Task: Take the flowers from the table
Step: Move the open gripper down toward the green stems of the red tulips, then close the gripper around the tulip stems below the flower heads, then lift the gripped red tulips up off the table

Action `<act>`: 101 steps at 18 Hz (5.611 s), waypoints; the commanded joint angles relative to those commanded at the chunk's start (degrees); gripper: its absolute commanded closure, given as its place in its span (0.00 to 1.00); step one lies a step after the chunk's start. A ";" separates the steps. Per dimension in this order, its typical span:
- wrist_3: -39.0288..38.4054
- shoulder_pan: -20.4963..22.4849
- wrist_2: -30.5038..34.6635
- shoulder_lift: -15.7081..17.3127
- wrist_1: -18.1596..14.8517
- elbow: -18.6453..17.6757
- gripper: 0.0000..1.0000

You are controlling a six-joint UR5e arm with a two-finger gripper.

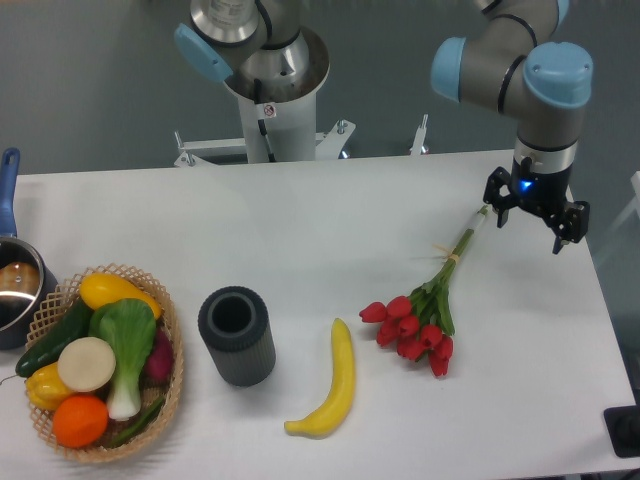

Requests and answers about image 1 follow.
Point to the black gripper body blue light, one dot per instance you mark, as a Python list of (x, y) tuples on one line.
[(540, 194)]

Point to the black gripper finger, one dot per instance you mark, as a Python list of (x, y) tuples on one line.
[(571, 224), (498, 195)]

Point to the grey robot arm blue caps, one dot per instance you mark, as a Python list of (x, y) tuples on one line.
[(515, 69)]

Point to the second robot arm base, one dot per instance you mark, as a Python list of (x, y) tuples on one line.
[(259, 49)]

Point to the red tulip bouquet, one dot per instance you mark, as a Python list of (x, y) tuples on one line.
[(420, 325)]

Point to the black device at table edge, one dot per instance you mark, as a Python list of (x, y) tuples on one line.
[(623, 429)]

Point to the yellow banana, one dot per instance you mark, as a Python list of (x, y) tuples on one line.
[(329, 416)]

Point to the dark grey ribbed vase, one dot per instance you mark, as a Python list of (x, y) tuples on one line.
[(234, 325)]

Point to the purple red onion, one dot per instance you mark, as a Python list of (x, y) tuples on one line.
[(160, 362)]

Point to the green bok choy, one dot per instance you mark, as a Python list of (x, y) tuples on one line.
[(128, 326)]

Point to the green chili pepper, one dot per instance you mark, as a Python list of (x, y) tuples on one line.
[(139, 425)]

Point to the yellow squash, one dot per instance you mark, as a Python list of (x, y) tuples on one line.
[(99, 289)]

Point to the woven wicker basket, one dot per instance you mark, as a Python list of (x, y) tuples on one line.
[(53, 308)]

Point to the dark green cucumber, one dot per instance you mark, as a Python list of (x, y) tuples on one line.
[(73, 325)]

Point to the cream round bun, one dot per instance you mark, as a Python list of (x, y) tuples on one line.
[(86, 364)]

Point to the orange fruit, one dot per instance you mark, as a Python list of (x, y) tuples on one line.
[(80, 420)]

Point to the yellow bell pepper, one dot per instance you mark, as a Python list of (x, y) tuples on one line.
[(45, 389)]

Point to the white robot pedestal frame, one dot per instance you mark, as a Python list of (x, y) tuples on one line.
[(272, 132)]

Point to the blue saucepan with handle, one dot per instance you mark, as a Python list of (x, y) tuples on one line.
[(25, 278)]

